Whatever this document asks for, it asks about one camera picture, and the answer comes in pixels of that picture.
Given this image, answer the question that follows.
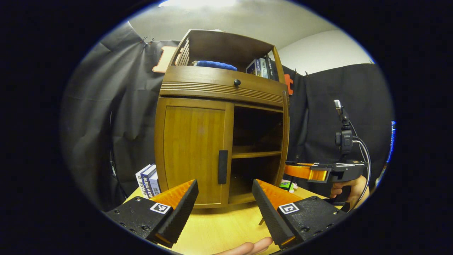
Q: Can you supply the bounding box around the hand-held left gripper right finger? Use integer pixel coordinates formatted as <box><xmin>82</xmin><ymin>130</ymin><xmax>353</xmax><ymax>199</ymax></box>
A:
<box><xmin>252</xmin><ymin>179</ymin><xmax>346</xmax><ymax>249</ymax></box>

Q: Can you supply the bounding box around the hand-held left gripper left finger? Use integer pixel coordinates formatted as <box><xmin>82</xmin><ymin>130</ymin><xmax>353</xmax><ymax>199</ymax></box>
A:
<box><xmin>105</xmin><ymin>180</ymin><xmax>199</xmax><ymax>248</ymax></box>

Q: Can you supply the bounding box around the wooden cabinet door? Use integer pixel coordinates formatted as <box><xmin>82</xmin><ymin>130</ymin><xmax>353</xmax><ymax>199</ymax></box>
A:
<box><xmin>275</xmin><ymin>91</ymin><xmax>291</xmax><ymax>188</ymax></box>
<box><xmin>156</xmin><ymin>97</ymin><xmax>235</xmax><ymax>209</ymax></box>

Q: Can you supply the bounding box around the black door handle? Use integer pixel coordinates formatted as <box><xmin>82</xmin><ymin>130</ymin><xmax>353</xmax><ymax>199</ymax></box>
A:
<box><xmin>218</xmin><ymin>150</ymin><xmax>228</xmax><ymax>185</ymax></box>

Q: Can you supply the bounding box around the wooden double-door shoe cabinet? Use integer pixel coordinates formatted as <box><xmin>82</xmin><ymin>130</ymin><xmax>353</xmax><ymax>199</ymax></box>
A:
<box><xmin>155</xmin><ymin>29</ymin><xmax>291</xmax><ymax>209</ymax></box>

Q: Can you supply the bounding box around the wooden cabinet drawer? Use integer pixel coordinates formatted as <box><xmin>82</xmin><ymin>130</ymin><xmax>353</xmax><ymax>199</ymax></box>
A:
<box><xmin>159</xmin><ymin>66</ymin><xmax>289</xmax><ymax>108</ymax></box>

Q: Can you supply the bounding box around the pale blue cover book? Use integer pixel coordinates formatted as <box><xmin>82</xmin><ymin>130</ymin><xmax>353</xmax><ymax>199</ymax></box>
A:
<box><xmin>149</xmin><ymin>172</ymin><xmax>161</xmax><ymax>196</ymax></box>

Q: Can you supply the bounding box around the dark blue cover book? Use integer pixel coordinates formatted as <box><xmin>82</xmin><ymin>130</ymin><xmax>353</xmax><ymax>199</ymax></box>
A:
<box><xmin>142</xmin><ymin>165</ymin><xmax>157</xmax><ymax>198</ymax></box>

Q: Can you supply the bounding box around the blue lit screen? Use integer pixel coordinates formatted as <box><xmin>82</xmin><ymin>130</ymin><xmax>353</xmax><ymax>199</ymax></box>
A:
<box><xmin>389</xmin><ymin>120</ymin><xmax>397</xmax><ymax>164</ymax></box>

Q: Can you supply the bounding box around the black spine book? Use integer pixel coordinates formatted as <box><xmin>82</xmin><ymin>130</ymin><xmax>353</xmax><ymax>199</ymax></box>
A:
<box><xmin>265</xmin><ymin>57</ymin><xmax>280</xmax><ymax>81</ymax></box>

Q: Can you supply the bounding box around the blue spine book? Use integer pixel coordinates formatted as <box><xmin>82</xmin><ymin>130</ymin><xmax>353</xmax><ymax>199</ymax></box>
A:
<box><xmin>246</xmin><ymin>59</ymin><xmax>262</xmax><ymax>77</ymax></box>

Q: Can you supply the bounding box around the black backdrop cloth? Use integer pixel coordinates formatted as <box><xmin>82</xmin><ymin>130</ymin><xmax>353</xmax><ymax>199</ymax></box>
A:
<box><xmin>60</xmin><ymin>21</ymin><xmax>395</xmax><ymax>213</ymax></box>

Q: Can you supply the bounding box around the blue folded towel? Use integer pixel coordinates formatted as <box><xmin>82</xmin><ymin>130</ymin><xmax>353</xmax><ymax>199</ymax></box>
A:
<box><xmin>193</xmin><ymin>60</ymin><xmax>237</xmax><ymax>71</ymax></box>

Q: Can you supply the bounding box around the ceiling light panel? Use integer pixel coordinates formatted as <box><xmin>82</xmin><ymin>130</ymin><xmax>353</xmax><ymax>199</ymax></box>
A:
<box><xmin>159</xmin><ymin>0</ymin><xmax>241</xmax><ymax>9</ymax></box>

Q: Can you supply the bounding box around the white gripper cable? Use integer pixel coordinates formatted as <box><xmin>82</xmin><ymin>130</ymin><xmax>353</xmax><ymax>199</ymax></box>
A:
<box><xmin>349</xmin><ymin>120</ymin><xmax>372</xmax><ymax>209</ymax></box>

